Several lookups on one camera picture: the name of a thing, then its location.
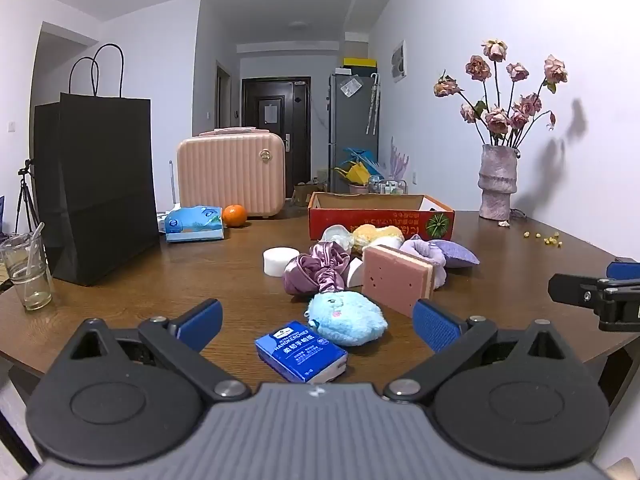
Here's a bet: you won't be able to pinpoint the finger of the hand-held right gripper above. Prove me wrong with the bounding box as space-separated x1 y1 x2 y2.
548 273 640 332
606 257 640 281

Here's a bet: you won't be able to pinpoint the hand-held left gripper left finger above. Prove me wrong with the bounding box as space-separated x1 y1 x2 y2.
59 298 251 403

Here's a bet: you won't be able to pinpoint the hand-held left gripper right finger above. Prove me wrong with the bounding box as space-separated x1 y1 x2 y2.
382 298 582 403

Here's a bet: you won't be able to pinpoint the pink sponge block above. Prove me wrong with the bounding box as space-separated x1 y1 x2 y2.
361 244 435 318

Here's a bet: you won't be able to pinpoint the light blue plush toy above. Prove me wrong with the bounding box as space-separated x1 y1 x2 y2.
305 291 389 347

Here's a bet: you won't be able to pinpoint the white round sponge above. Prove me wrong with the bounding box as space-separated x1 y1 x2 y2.
262 246 301 278

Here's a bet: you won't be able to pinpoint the blue handkerchief tissue pack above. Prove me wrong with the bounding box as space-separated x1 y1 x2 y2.
254 321 349 384

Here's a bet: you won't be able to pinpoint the red cardboard box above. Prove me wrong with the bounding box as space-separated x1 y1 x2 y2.
307 191 456 242

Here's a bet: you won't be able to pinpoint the purple satin hair bonnet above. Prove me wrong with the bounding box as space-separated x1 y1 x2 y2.
283 241 352 297

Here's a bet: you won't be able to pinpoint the blue soft tissue pack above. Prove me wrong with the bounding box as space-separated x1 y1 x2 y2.
164 205 226 243

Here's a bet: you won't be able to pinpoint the scattered yellow kernels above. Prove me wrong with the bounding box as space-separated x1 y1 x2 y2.
522 230 566 248

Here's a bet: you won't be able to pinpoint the white triangular sponge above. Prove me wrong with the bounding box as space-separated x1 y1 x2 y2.
345 257 366 289

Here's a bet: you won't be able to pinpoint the yellow and white plush sheep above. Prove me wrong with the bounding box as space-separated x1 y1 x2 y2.
351 224 406 253

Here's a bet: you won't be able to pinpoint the orange fruit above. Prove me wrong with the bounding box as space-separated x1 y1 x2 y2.
222 204 248 228

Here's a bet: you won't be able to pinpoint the pale purple ceramic vase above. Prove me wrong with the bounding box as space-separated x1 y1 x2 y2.
477 144 521 222

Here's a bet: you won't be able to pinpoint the crumpled clear plastic bag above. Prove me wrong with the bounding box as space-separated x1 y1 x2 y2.
320 224 355 251

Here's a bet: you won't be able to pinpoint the pink ribbed suitcase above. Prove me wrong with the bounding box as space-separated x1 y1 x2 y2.
176 128 287 219

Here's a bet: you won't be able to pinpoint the brown cardboard box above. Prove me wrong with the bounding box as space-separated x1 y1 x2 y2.
292 183 328 207

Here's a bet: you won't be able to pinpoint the black paper shopping bag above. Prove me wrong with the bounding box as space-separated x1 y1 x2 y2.
33 44 161 287

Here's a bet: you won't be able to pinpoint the purple feather decoration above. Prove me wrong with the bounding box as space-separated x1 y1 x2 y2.
389 137 410 181

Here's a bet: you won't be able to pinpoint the clear glass cup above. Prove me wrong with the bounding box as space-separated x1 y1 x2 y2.
0 232 54 312

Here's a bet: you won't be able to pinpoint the clear drinking straw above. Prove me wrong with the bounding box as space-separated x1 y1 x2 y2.
23 222 46 281

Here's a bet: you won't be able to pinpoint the bunch of dried roses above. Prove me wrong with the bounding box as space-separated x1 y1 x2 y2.
433 38 569 148

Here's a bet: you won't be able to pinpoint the dark brown entrance door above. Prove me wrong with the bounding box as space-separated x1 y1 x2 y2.
242 78 311 201

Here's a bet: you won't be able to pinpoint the blue folding rack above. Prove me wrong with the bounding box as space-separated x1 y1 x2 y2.
344 147 386 176

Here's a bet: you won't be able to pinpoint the grey refrigerator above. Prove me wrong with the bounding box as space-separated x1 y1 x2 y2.
327 72 379 195

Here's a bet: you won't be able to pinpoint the grey side door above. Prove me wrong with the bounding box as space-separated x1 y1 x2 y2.
216 61 232 130

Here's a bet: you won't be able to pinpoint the folded pale umbrella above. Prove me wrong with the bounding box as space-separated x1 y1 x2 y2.
366 72 381 136

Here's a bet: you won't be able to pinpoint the wire cart with bottles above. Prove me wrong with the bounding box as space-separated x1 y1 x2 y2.
368 175 408 196

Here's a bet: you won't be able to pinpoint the black camera tripod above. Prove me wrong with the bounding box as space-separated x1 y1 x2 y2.
14 159 41 236

